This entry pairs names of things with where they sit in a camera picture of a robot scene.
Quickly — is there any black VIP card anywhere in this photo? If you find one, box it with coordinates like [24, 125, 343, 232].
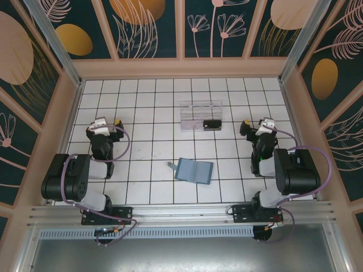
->
[203, 119, 222, 131]

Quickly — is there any white card red print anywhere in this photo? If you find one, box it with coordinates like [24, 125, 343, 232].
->
[182, 120, 204, 131]

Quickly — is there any teal leather card holder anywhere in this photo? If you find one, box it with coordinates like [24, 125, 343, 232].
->
[166, 158, 214, 185]

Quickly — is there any clear acrylic tray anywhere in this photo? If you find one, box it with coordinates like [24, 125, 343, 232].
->
[180, 101, 224, 133]

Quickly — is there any grey metal sheet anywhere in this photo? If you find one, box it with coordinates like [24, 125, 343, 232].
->
[27, 236, 341, 272]

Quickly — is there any aluminium table edge rail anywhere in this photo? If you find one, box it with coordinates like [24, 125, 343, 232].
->
[45, 80, 86, 206]
[279, 80, 318, 201]

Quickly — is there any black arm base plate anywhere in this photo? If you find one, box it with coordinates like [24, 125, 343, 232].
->
[81, 206, 134, 227]
[231, 203, 284, 225]

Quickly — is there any aluminium frame post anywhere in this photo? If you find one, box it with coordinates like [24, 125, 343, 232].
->
[22, 0, 85, 87]
[277, 0, 332, 84]

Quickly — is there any aluminium mounting rail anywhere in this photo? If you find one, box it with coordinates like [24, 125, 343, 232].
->
[27, 200, 337, 227]

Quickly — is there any slotted grey cable duct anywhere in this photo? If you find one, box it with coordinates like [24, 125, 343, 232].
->
[39, 226, 255, 240]

